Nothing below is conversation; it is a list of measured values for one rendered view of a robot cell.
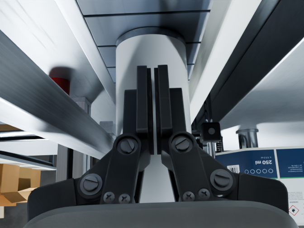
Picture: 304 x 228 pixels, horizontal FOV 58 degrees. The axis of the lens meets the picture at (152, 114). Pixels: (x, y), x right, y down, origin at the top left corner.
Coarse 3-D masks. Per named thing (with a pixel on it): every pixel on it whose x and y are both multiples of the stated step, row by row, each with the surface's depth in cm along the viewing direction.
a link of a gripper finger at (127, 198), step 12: (120, 144) 12; (132, 144) 12; (120, 156) 11; (132, 156) 11; (108, 168) 11; (120, 168) 11; (132, 168) 11; (108, 180) 11; (120, 180) 11; (132, 180) 11; (108, 192) 11; (120, 192) 11; (132, 192) 11
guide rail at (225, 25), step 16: (224, 0) 11; (240, 0) 10; (256, 0) 10; (224, 16) 11; (240, 16) 11; (208, 32) 14; (224, 32) 12; (240, 32) 12; (208, 48) 15; (224, 48) 14; (208, 64) 16; (224, 64) 16; (192, 80) 21; (208, 80) 18; (192, 96) 22; (192, 112) 26
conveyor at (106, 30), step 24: (96, 0) 15; (120, 0) 15; (144, 0) 15; (168, 0) 15; (192, 0) 15; (96, 24) 18; (120, 24) 18; (144, 24) 18; (168, 24) 18; (192, 24) 18; (192, 48) 21
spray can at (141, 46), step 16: (128, 32) 18; (144, 32) 18; (160, 32) 18; (176, 32) 19; (128, 48) 18; (144, 48) 18; (160, 48) 18; (176, 48) 18; (128, 64) 18; (144, 64) 17; (160, 64) 17; (176, 64) 18; (128, 80) 17; (176, 80) 18; (160, 160) 16; (144, 176) 16; (160, 176) 16; (144, 192) 15; (160, 192) 15
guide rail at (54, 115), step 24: (0, 48) 5; (0, 72) 5; (24, 72) 6; (0, 96) 5; (24, 96) 6; (48, 96) 8; (0, 120) 7; (24, 120) 7; (48, 120) 8; (72, 120) 10; (72, 144) 12; (96, 144) 14
